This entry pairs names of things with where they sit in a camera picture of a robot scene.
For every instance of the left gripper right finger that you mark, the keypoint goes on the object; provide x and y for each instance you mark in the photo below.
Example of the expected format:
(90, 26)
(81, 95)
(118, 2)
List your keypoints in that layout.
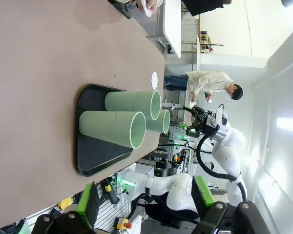
(205, 195)

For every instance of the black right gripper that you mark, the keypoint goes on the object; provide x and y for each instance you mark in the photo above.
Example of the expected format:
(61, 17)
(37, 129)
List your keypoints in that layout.
(205, 124)

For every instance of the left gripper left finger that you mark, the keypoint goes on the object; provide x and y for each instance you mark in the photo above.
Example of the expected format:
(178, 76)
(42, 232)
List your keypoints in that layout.
(88, 207)

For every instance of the pale green tall cup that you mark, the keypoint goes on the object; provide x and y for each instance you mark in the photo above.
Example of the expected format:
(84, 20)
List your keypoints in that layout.
(122, 101)
(158, 125)
(105, 126)

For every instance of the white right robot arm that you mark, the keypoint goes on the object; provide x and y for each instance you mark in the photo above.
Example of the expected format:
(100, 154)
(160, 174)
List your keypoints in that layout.
(178, 192)

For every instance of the person's right hand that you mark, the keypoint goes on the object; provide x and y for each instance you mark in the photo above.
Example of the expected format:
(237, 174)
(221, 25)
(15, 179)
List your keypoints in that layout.
(152, 5)

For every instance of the yellow emergency stop button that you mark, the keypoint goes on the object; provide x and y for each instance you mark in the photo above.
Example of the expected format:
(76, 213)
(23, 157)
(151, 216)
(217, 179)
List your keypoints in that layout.
(64, 202)
(122, 222)

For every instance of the black handheld scanner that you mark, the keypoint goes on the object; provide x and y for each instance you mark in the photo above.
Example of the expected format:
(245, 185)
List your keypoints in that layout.
(110, 191)

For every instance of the person in cream shirt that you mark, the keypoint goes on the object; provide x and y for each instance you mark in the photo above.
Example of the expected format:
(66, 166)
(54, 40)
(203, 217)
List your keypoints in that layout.
(207, 83)

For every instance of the black bag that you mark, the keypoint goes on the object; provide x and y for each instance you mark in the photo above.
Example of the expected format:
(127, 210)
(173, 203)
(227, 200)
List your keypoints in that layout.
(161, 212)

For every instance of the black plastic tray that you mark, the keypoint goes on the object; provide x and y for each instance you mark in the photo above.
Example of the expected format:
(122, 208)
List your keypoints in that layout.
(97, 156)

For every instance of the wooden shelf unit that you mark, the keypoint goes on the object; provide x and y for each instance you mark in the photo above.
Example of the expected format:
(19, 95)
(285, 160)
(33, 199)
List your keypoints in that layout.
(205, 41)

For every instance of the white folding table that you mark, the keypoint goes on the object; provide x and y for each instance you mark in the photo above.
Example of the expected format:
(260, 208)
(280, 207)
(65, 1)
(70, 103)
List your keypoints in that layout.
(172, 29)

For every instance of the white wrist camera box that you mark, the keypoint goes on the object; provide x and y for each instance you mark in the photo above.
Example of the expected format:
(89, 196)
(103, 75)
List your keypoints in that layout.
(219, 117)

